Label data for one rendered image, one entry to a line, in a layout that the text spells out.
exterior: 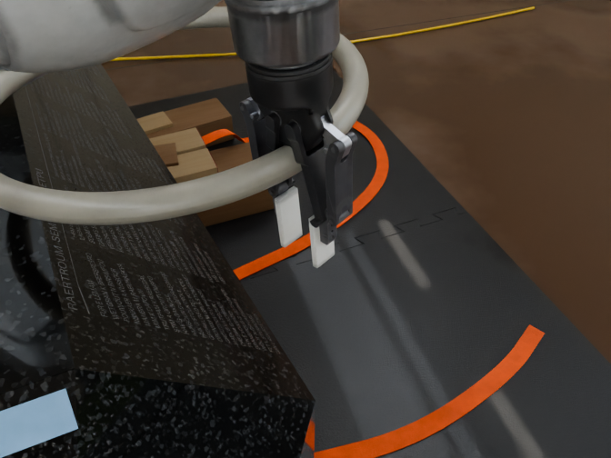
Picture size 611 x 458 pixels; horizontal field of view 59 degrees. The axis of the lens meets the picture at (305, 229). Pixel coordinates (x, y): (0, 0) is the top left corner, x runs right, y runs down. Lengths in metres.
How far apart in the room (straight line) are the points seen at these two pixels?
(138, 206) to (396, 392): 1.07
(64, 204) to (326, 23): 0.27
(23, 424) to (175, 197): 0.24
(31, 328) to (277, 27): 0.36
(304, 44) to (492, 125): 2.05
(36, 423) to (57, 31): 0.37
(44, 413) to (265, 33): 0.38
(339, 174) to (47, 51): 0.28
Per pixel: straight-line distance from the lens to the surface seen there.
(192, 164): 1.73
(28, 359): 0.56
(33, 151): 0.83
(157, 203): 0.49
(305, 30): 0.43
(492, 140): 2.35
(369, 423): 1.40
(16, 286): 0.63
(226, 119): 2.16
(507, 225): 1.96
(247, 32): 0.44
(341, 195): 0.51
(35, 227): 0.69
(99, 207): 0.50
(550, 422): 1.52
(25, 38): 0.28
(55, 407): 0.55
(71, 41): 0.29
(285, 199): 0.58
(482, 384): 1.51
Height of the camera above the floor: 1.27
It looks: 44 degrees down
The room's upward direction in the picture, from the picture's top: straight up
